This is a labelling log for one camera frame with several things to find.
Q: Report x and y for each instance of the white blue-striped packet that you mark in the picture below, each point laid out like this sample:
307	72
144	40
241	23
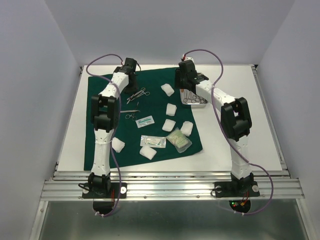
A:
146	121

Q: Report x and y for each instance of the clear suture packet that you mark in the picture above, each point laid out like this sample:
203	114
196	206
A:
153	141

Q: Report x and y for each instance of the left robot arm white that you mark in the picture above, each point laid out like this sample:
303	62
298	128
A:
104	116

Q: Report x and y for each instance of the white gauze pad upper right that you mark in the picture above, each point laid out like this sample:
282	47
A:
171	109

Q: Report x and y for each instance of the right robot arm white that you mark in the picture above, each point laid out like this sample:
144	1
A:
235	122

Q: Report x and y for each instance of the stainless steel tray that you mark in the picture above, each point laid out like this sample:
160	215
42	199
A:
188	98

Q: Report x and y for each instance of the aluminium frame rail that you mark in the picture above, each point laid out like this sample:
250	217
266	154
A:
170	186

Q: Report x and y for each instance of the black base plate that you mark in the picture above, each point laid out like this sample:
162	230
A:
234	189
100	193

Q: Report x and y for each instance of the white gauze pad top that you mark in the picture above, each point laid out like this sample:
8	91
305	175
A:
167	89

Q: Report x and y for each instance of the steel hemostat forceps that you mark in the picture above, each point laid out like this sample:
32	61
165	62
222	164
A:
147	93
131	116

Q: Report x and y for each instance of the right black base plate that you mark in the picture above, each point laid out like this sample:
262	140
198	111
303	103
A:
234	189

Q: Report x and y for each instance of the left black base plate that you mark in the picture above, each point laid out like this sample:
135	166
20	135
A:
100	193

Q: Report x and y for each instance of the clear bag of swabs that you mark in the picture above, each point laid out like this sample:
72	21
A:
179	140

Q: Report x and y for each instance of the white gauze pad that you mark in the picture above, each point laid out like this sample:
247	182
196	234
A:
167	89
187	128
171	109
168	125
117	145
147	152

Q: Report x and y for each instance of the white gauze pad middle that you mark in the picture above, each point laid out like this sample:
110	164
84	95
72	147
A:
168	125

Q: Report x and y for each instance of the white gauze pad bottom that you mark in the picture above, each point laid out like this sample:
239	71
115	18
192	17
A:
147	152

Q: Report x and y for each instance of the white gauze pad lower left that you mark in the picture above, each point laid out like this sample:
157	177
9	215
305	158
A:
117	145

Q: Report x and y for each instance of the steel tweezers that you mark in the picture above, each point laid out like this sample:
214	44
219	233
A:
132	110

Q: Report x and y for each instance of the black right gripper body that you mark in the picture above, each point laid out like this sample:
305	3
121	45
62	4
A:
180	79

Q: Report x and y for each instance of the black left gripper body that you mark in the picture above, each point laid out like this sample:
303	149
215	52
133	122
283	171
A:
132	86

